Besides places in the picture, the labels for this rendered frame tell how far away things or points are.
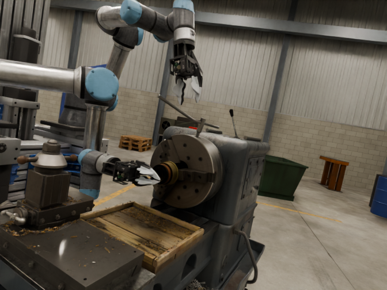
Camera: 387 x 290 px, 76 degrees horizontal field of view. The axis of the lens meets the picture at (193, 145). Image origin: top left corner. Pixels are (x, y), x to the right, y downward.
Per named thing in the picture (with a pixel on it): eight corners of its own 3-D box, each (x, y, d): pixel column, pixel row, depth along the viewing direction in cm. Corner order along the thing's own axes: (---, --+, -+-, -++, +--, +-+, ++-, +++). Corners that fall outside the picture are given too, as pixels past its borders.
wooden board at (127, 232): (131, 208, 110) (132, 199, 109) (203, 239, 93) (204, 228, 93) (70, 228, 83) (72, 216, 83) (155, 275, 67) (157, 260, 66)
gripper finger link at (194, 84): (190, 100, 83) (183, 75, 84) (198, 103, 88) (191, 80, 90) (198, 96, 81) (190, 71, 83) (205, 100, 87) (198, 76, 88)
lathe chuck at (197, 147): (152, 184, 121) (173, 125, 116) (206, 217, 108) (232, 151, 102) (140, 187, 113) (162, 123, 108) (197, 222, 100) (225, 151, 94)
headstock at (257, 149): (197, 182, 184) (207, 130, 180) (260, 201, 162) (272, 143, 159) (146, 195, 131) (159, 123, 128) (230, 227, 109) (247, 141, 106)
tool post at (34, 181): (52, 196, 68) (57, 161, 67) (69, 204, 64) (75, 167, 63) (23, 201, 61) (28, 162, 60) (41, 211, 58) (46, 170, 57)
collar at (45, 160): (54, 160, 67) (56, 149, 67) (74, 167, 63) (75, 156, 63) (23, 161, 60) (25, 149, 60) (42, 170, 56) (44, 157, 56)
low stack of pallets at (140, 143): (131, 145, 986) (133, 134, 982) (151, 149, 975) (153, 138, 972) (117, 147, 862) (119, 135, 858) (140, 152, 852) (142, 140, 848)
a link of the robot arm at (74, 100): (61, 104, 135) (64, 79, 134) (86, 108, 144) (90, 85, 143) (66, 105, 126) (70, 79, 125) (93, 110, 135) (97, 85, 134)
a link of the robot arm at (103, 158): (110, 172, 98) (113, 152, 98) (118, 175, 96) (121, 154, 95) (94, 174, 92) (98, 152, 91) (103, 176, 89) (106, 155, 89)
